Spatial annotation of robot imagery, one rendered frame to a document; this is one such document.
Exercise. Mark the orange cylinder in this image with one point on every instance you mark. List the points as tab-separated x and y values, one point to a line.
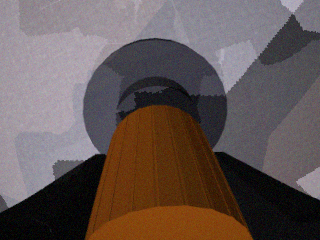
161	181

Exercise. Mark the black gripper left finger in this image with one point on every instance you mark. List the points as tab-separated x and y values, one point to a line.
60	211

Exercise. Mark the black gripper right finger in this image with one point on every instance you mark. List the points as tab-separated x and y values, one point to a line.
271	209

